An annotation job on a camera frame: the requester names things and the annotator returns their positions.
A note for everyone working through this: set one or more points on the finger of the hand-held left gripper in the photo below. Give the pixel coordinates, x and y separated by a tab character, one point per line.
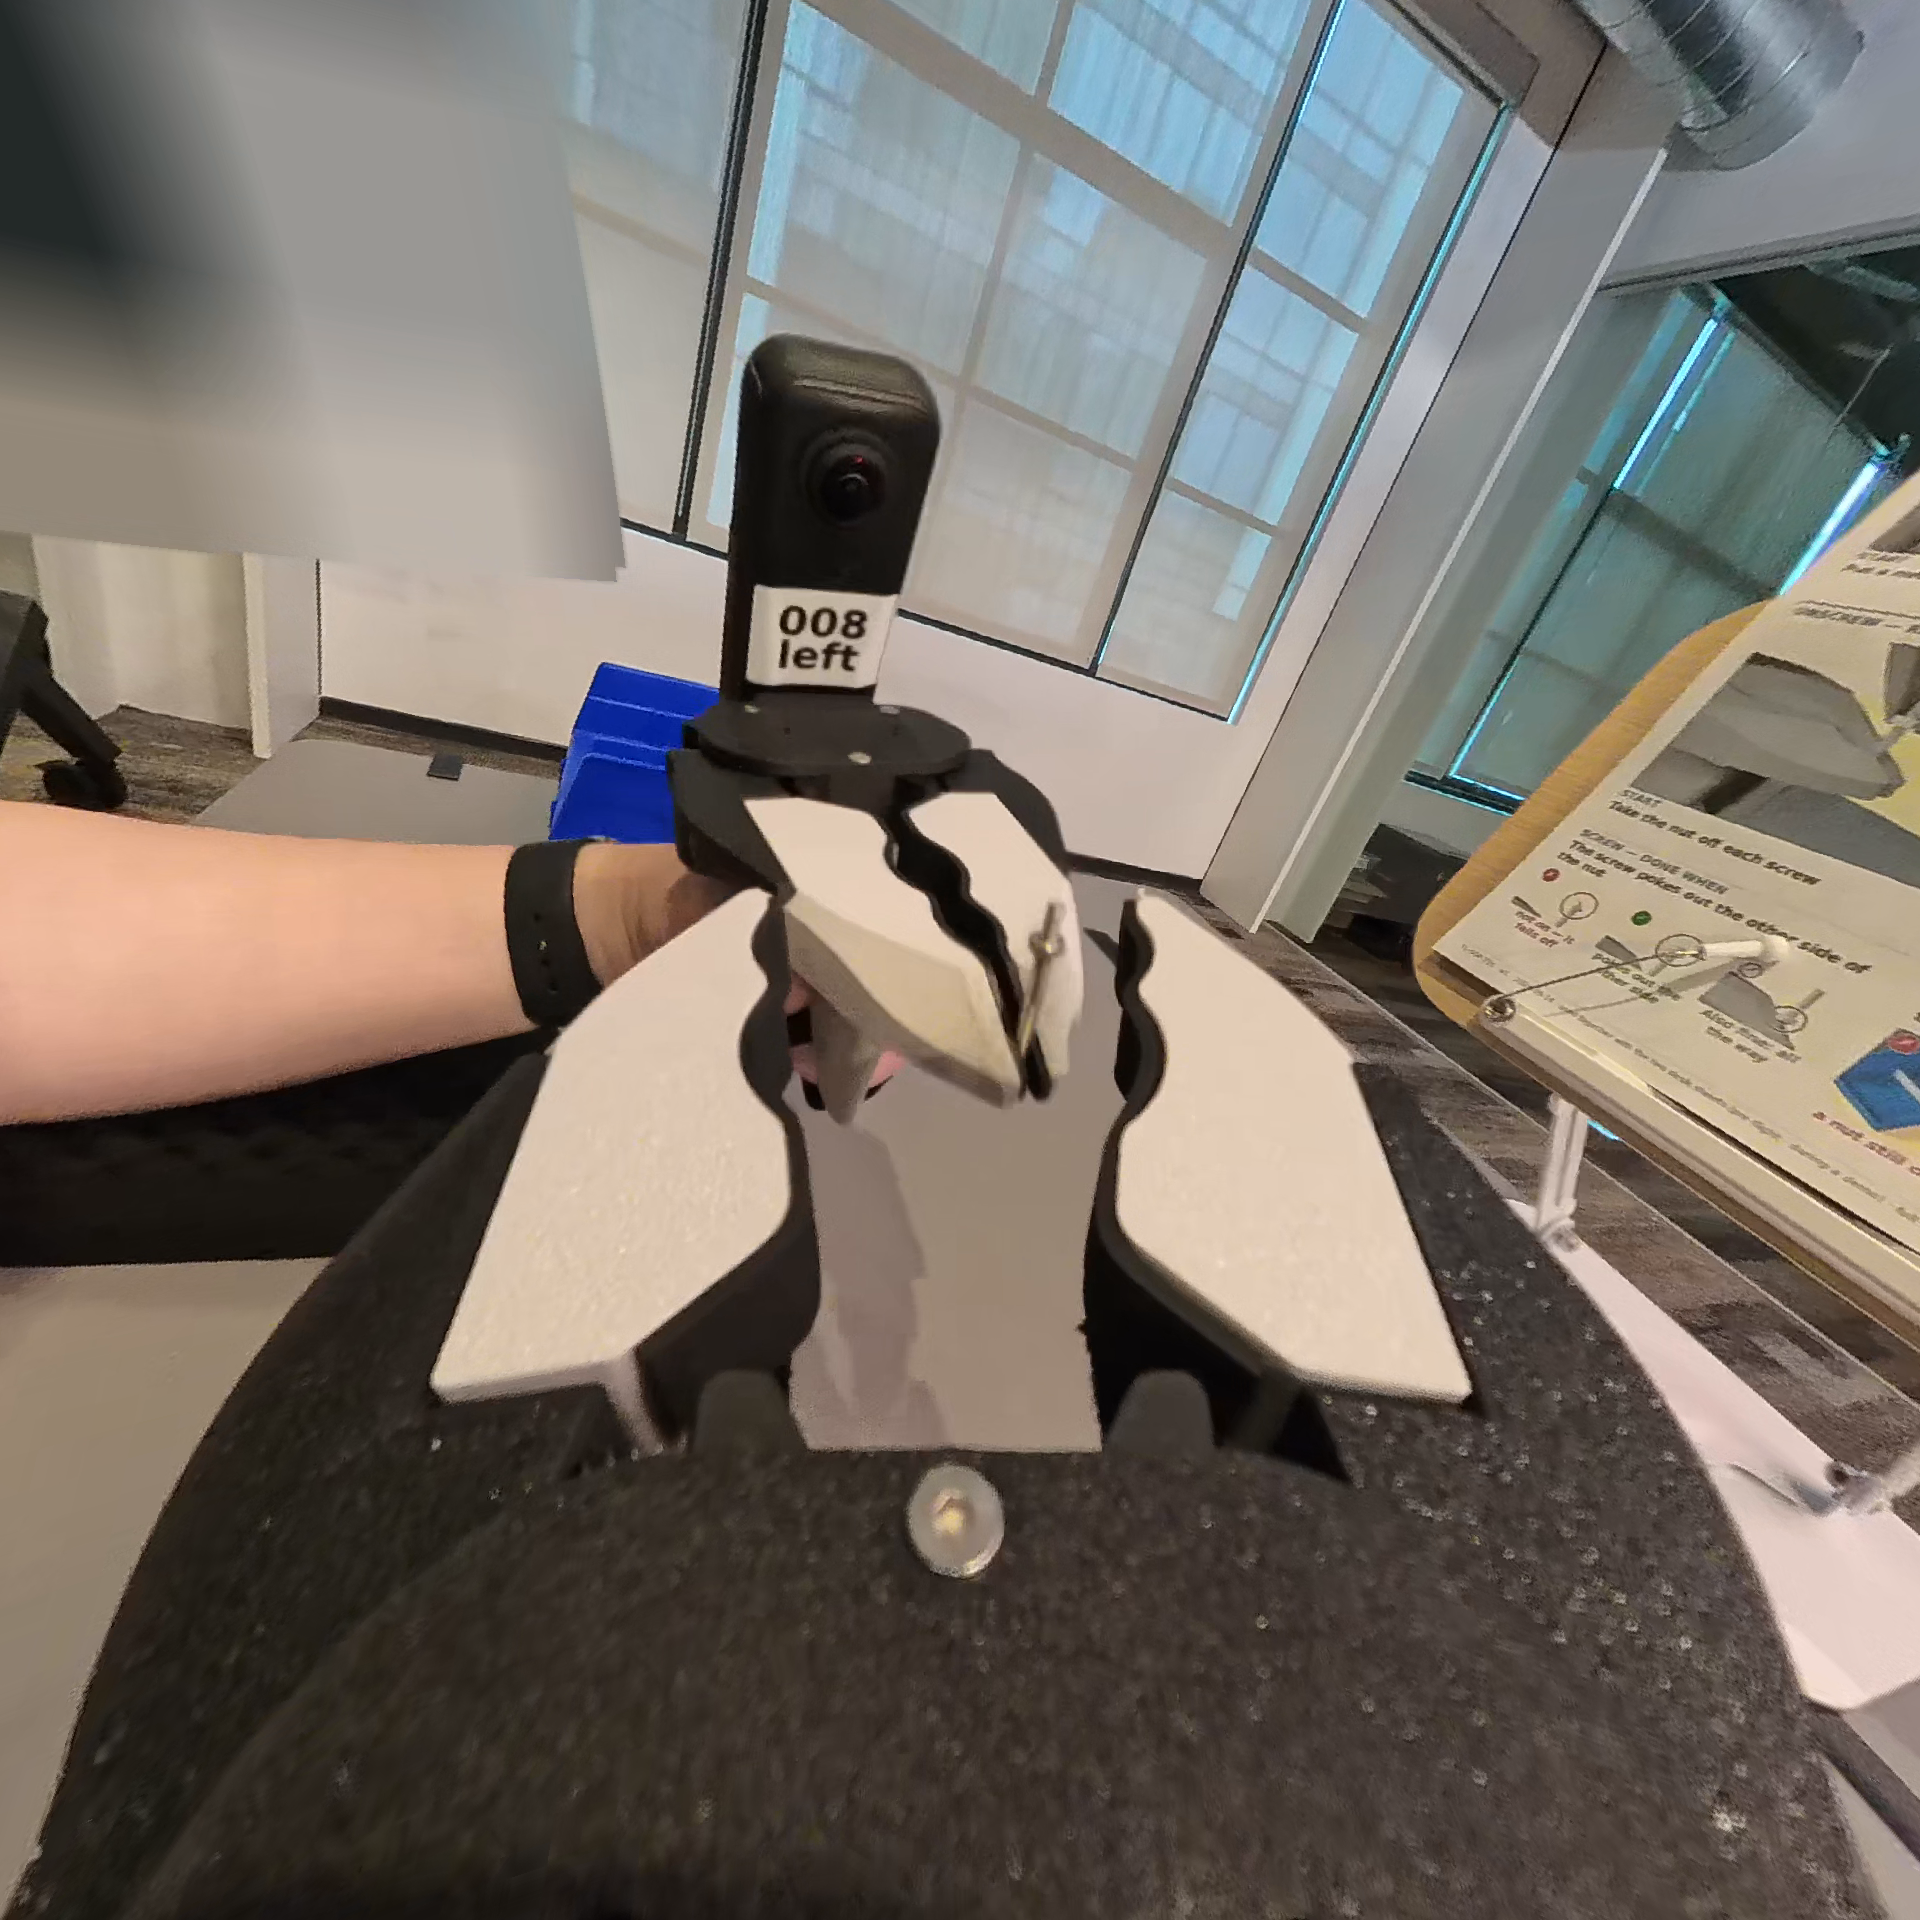
884	960
1020	884

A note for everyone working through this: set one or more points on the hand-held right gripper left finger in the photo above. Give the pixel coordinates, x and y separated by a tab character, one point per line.
628	1171

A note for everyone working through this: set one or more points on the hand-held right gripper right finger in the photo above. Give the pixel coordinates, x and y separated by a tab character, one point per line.
1276	1171

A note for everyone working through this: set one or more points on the metal screw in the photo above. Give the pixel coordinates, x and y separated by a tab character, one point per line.
1036	998

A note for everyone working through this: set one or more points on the blue plastic bin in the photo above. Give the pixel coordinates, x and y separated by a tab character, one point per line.
628	750

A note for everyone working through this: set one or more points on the person's left forearm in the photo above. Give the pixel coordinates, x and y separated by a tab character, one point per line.
255	960

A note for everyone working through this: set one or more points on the grey desk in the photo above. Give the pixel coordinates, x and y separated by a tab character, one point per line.
944	1289

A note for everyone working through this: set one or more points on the person's left hand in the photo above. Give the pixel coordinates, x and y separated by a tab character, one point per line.
644	914

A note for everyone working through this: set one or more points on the black wrist band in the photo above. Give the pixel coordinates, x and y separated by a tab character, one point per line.
552	931

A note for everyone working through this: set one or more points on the large gridded window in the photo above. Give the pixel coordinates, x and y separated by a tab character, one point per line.
1079	299

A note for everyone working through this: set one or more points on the black wrist rest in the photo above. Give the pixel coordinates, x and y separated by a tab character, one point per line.
225	1184

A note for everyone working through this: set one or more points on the printed instruction sheet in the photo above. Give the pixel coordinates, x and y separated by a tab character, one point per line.
1723	931

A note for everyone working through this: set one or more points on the glass partition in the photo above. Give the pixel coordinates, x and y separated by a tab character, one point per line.
1681	569

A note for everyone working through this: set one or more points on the silver ventilation duct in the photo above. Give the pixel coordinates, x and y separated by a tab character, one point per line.
1723	76

